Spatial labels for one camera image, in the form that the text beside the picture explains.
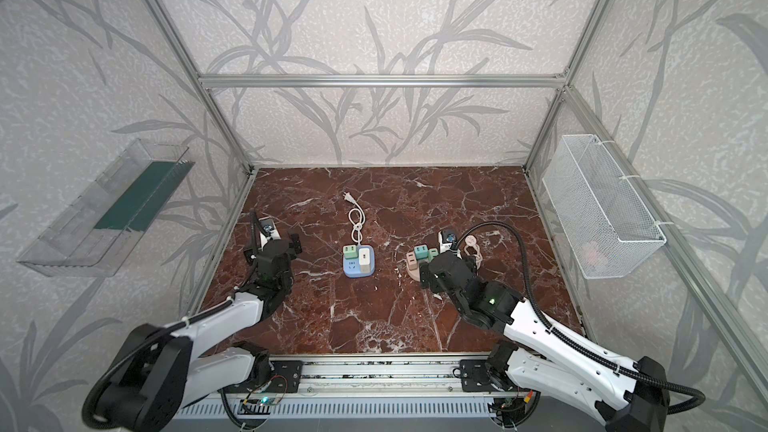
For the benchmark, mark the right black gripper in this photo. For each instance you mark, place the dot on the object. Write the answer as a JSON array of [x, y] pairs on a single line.
[[433, 267]]

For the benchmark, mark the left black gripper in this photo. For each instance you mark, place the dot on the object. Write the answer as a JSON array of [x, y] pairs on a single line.
[[273, 245]]

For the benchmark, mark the teal plug adapter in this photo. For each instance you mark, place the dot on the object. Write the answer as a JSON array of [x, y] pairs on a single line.
[[421, 252]]

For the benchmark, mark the pink plug adapter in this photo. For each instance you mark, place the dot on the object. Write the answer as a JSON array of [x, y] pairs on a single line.
[[411, 259]]

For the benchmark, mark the white plug adapter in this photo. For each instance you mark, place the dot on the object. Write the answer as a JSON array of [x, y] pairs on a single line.
[[365, 259]]

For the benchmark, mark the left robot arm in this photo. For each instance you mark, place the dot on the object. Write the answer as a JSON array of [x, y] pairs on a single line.
[[161, 369]]

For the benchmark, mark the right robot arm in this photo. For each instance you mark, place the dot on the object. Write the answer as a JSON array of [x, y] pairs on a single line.
[[539, 354]]

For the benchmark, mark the pink round power strip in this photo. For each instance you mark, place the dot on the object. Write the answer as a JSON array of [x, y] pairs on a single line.
[[413, 270]]

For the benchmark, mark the blue square power strip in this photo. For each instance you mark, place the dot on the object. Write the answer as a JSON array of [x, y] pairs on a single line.
[[351, 267]]

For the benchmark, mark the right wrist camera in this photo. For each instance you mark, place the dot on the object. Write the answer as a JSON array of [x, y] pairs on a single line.
[[447, 240]]

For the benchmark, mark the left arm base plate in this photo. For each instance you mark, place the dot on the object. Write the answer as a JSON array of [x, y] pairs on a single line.
[[283, 378]]

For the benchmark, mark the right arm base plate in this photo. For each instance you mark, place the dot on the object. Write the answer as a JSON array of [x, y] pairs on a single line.
[[478, 376]]

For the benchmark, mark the white wire basket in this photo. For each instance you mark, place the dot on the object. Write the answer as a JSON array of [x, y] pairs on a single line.
[[609, 228]]

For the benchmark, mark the clear plastic wall tray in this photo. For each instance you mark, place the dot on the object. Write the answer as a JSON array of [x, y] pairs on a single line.
[[97, 232]]

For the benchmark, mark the aluminium frame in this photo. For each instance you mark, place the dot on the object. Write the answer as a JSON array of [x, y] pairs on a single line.
[[709, 318]]

